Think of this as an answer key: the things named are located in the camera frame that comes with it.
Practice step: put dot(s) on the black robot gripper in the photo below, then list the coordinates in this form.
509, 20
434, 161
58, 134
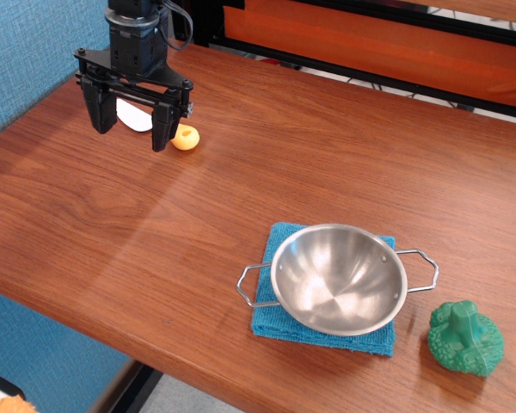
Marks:
135, 68

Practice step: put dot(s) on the silver two-handled metal bowl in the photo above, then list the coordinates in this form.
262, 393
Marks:
336, 279

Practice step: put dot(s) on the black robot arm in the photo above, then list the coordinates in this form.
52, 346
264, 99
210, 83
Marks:
179, 29

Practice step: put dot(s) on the blue folded cloth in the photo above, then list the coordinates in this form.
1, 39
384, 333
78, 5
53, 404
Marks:
274, 322

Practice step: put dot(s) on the black metal table leg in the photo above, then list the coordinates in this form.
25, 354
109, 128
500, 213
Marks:
128, 390

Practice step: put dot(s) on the orange object at bottom left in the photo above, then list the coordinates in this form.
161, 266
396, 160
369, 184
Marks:
16, 405

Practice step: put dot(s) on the green plastic toy broccoli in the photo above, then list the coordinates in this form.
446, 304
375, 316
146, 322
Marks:
463, 340

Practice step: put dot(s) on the toy knife with yellow handle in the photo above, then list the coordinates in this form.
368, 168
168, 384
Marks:
186, 137

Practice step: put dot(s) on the orange panel with black frame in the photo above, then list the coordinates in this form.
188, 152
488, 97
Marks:
391, 43

